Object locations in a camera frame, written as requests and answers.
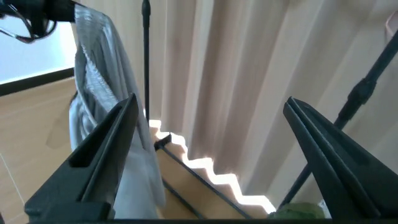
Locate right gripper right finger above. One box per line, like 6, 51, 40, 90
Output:
282, 96, 398, 218

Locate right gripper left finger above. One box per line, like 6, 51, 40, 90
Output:
24, 93, 140, 220

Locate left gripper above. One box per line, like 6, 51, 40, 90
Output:
0, 0, 77, 23

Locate pale grey shorts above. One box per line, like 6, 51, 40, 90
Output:
68, 3, 167, 220

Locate black clothes rack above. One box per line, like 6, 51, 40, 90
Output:
141, 0, 398, 220

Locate pink clothes hanger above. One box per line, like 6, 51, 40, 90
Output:
384, 11, 398, 43

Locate green garment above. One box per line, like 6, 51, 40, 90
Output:
267, 202, 326, 220

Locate beige curtain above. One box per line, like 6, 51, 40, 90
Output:
70, 0, 398, 208

